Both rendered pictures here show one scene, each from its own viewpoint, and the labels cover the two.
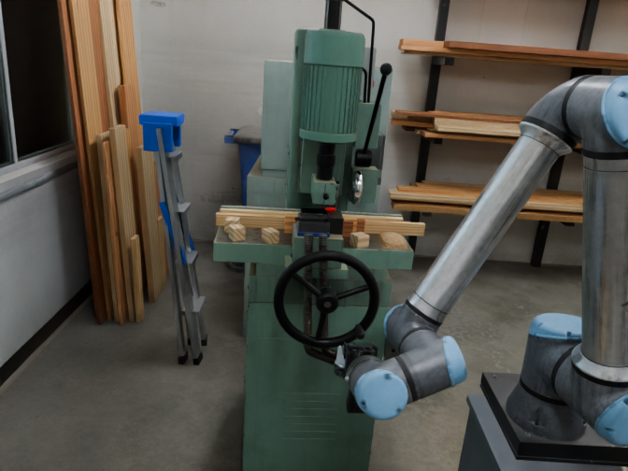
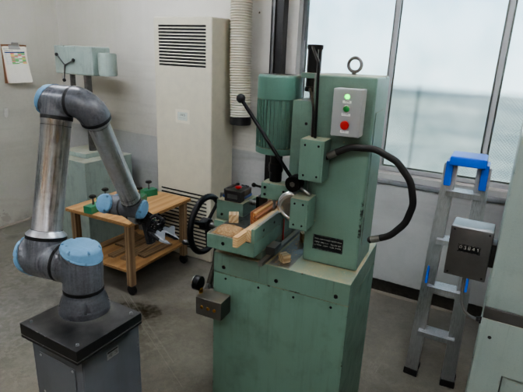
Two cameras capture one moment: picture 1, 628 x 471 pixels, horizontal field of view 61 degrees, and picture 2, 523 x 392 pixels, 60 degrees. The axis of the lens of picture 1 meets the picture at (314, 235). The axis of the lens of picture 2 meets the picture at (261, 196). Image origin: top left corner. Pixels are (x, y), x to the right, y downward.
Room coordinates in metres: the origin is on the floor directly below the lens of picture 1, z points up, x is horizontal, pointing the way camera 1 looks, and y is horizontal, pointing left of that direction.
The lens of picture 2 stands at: (2.51, -1.64, 1.58)
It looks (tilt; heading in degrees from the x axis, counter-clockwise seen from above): 18 degrees down; 120
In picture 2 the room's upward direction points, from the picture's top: 2 degrees clockwise
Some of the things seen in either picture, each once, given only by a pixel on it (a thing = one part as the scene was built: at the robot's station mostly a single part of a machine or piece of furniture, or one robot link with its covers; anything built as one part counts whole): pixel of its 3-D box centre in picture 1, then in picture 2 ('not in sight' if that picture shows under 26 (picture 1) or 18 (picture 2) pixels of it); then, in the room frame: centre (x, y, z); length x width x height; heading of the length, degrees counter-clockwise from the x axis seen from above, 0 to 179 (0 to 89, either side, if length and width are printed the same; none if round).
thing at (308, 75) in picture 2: (332, 24); (314, 68); (1.78, -0.01, 1.54); 0.08 x 0.08 x 0.17; 5
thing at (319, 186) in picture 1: (323, 191); (279, 192); (1.67, -0.02, 1.03); 0.14 x 0.07 x 0.09; 5
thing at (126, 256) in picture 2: not in sight; (131, 229); (0.18, 0.55, 0.32); 0.66 x 0.57 x 0.64; 93
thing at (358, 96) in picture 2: (363, 71); (348, 112); (1.98, -0.13, 1.40); 0.10 x 0.06 x 0.16; 5
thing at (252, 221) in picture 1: (321, 224); (273, 215); (1.65, -0.02, 0.92); 0.68 x 0.02 x 0.04; 95
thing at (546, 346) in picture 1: (561, 353); (80, 264); (1.15, -0.62, 0.79); 0.17 x 0.15 x 0.18; 13
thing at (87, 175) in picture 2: not in sight; (93, 145); (-0.59, 0.90, 0.79); 0.62 x 0.48 x 1.58; 178
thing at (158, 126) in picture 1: (177, 241); (448, 270); (2.31, 0.64, 0.58); 0.27 x 0.25 x 1.16; 93
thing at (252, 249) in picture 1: (313, 249); (253, 219); (1.54, 0.00, 0.87); 0.61 x 0.30 x 0.06; 95
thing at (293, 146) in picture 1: (319, 137); (345, 170); (1.94, 0.01, 1.16); 0.22 x 0.22 x 0.72; 5
